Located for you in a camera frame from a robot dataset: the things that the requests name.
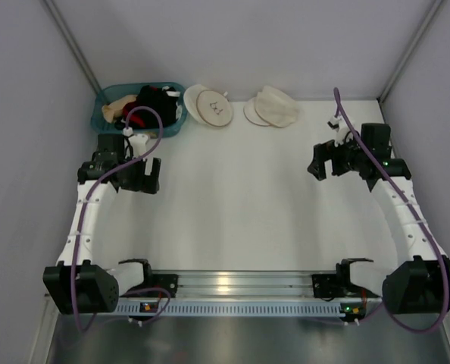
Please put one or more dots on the black bra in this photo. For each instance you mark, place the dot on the black bra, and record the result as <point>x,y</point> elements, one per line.
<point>154,98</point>

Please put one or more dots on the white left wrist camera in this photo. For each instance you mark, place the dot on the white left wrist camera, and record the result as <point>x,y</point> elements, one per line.
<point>138,141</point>

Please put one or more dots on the beige bra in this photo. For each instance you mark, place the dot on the beige bra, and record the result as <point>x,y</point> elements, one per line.
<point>113,110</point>

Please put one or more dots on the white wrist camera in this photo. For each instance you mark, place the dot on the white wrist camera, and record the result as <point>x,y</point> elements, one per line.
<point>343,132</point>
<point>138,141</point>

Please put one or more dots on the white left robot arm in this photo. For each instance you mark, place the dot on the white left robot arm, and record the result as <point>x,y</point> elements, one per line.
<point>91,275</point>

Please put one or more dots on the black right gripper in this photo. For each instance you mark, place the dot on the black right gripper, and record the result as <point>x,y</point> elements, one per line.
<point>329,160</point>

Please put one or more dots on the teal plastic basket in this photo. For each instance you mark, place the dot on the teal plastic basket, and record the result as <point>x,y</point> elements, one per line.
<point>115,92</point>

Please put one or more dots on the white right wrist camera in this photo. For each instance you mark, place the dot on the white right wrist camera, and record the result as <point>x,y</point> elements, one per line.
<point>343,132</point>

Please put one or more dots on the red bra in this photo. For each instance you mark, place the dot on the red bra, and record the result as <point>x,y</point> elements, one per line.
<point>136,118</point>

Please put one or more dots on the perforated cable duct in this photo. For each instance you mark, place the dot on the perforated cable duct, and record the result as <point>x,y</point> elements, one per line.
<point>238,309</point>

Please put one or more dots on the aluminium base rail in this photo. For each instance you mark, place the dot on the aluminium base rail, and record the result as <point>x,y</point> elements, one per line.
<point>243,284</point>

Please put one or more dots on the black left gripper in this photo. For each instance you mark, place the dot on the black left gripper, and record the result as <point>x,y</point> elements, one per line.
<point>149,176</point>

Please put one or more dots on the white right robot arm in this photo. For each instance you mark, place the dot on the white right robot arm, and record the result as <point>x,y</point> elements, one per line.
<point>420,282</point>

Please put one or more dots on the white bra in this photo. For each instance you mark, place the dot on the white bra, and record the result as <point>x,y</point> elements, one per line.
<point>173,102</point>

